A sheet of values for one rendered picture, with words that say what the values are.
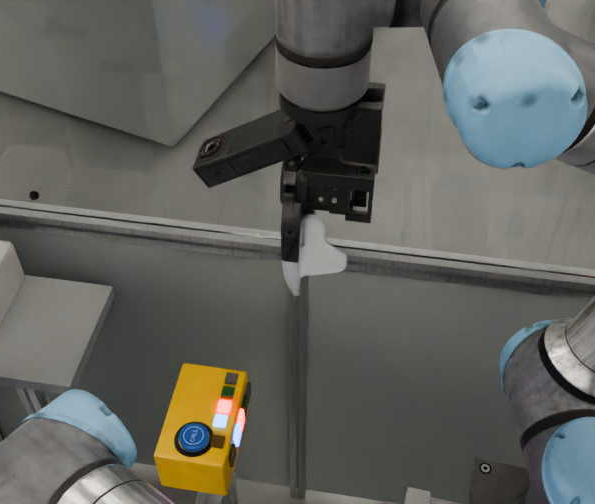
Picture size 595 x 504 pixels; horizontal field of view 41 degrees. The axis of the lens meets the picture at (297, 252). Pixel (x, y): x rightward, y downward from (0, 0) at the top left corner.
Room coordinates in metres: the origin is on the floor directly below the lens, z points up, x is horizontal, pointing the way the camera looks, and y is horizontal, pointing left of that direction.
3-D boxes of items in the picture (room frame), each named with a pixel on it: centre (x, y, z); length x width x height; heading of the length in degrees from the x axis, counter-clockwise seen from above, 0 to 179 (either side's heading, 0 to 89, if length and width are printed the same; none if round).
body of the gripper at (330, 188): (0.54, -0.03, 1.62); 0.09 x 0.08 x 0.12; 81
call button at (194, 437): (0.57, 0.14, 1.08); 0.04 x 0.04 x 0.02
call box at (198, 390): (0.61, 0.14, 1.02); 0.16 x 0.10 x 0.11; 171
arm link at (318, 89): (0.54, -0.02, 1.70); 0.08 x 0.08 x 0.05
